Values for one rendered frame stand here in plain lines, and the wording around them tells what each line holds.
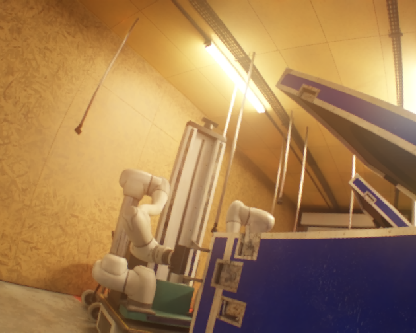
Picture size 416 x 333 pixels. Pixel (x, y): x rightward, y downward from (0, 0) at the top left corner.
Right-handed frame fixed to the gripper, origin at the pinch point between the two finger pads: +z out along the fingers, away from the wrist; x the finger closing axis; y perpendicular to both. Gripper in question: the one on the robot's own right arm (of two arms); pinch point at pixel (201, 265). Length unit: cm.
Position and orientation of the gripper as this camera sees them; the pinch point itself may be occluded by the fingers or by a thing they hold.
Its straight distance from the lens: 120.1
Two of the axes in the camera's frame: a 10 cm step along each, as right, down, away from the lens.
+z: 8.9, 0.4, -4.6
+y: -4.0, -4.0, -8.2
